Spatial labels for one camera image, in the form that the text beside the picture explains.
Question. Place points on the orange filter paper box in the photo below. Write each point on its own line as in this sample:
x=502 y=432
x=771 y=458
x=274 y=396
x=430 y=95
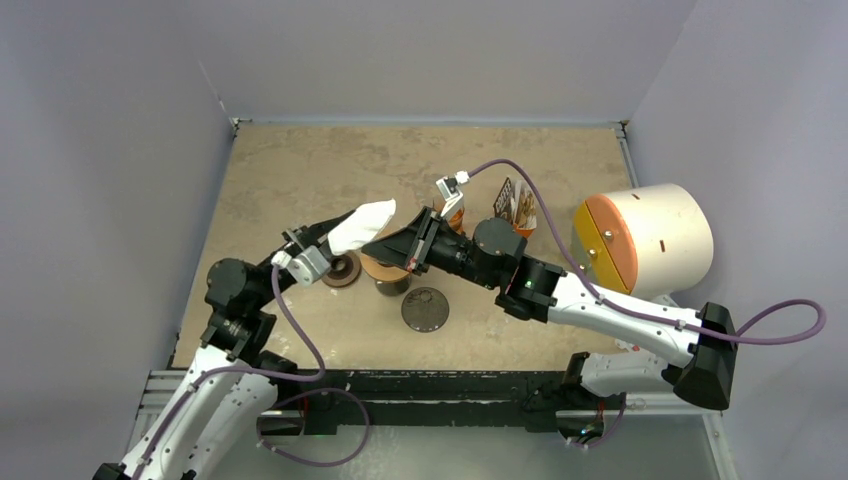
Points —
x=516 y=204

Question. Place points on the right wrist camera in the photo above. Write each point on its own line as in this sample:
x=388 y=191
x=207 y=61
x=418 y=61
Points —
x=453 y=197

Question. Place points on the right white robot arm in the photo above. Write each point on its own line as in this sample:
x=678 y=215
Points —
x=699 y=359

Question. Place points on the aluminium frame rail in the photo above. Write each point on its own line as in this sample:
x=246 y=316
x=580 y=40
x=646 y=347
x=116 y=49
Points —
x=161 y=384

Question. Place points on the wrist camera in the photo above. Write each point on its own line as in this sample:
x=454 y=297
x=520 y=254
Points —
x=306 y=267
x=453 y=197

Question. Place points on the wooden ring dripper stand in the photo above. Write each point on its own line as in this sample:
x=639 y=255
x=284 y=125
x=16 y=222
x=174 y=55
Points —
x=389 y=281

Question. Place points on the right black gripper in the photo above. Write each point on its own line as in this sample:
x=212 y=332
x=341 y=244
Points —
x=424 y=236

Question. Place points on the amber glass carafe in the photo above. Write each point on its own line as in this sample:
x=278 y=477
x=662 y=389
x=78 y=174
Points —
x=456 y=221

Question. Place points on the white paper coffee filter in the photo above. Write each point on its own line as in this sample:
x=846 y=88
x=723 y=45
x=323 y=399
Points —
x=361 y=227

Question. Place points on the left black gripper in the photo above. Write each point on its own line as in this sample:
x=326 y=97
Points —
x=302 y=234

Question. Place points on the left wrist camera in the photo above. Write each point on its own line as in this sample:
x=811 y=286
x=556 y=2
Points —
x=306 y=267

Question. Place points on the white cylinder drum orange lid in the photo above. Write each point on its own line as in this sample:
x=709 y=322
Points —
x=645 y=242

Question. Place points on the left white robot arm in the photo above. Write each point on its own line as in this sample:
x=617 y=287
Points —
x=233 y=378

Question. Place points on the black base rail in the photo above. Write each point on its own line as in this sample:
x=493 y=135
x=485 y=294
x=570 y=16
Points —
x=536 y=401

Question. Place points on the brown wooden round coaster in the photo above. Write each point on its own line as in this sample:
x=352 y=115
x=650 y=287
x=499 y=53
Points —
x=344 y=270

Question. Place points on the dark ribbed glass cone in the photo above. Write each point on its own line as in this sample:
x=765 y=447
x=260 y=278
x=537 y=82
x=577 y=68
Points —
x=425 y=309

